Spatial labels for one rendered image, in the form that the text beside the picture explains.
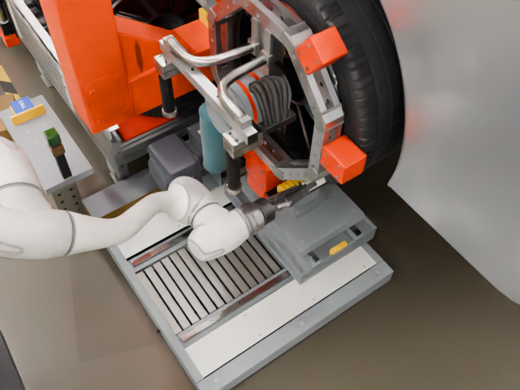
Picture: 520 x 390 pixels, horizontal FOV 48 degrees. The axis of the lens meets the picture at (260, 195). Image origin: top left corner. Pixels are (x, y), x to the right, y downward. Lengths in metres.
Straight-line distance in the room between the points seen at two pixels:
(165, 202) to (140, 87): 0.55
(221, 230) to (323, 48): 0.55
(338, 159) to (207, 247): 0.41
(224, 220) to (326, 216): 0.68
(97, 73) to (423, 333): 1.44
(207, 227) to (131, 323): 0.76
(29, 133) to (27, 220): 1.01
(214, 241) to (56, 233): 0.46
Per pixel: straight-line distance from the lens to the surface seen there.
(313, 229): 2.14
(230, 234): 1.57
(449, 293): 2.38
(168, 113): 1.75
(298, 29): 1.45
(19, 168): 1.34
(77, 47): 1.83
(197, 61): 1.53
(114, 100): 2.00
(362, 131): 1.50
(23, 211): 1.27
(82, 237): 1.31
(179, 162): 2.09
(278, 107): 1.41
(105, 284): 2.32
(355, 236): 2.22
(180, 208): 1.63
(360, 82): 1.44
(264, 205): 1.63
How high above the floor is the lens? 2.00
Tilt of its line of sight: 53 degrees down
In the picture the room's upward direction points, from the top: 2 degrees clockwise
